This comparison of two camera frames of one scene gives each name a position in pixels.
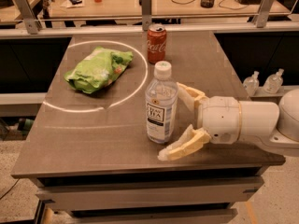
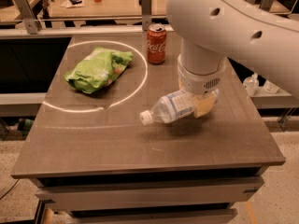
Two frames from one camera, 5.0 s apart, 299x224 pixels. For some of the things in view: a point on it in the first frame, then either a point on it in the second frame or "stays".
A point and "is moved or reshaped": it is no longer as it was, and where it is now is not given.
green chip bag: [96, 69] stays
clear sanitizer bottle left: [251, 83] stays
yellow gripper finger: [192, 139] -> [204, 105]
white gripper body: [220, 118] -> [199, 79]
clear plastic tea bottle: [161, 103] is moved or reshaped
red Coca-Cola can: [156, 44] stays
